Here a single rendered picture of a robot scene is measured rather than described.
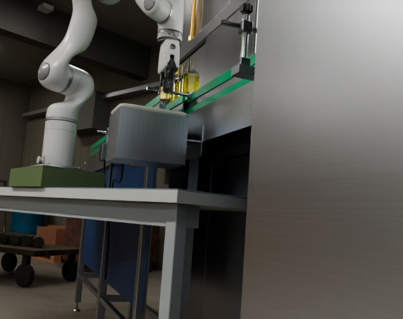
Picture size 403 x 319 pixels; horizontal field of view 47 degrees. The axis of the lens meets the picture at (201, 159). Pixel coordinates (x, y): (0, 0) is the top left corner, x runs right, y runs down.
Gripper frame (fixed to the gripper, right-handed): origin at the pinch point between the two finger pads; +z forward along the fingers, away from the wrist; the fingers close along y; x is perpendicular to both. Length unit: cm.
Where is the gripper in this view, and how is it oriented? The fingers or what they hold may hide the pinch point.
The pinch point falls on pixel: (166, 87)
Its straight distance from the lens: 153.7
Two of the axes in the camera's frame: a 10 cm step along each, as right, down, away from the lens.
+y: -3.5, 1.0, 9.3
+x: -9.3, -1.1, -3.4
